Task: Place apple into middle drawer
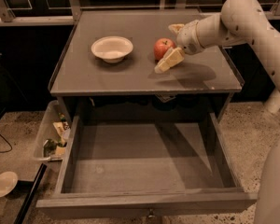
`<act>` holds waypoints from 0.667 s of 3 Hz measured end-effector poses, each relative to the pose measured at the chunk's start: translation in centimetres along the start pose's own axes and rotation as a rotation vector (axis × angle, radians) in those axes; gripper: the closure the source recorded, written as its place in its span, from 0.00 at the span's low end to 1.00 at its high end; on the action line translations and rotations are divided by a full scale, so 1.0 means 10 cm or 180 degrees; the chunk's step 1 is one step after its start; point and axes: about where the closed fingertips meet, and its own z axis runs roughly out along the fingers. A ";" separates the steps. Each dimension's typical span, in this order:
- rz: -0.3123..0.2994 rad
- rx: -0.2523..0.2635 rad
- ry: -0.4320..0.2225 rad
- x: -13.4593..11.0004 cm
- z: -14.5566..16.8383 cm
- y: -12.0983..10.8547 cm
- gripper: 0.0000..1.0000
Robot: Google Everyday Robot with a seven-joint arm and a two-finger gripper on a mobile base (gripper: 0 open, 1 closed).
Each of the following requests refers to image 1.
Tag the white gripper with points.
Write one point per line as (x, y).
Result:
(188, 37)

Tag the red apple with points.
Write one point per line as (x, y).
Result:
(161, 46)

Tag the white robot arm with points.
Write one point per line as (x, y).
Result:
(238, 21)

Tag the open grey drawer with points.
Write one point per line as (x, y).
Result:
(117, 169)

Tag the white paper bowl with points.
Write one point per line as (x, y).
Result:
(112, 49)

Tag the grey cabinet with top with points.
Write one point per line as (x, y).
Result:
(79, 73)

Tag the clear plastic storage bin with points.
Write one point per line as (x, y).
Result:
(52, 135)

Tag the white plate on floor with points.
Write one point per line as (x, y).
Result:
(8, 181)

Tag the black bar on floor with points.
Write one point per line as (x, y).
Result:
(32, 187)

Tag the metal railing frame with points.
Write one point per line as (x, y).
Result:
(84, 6)

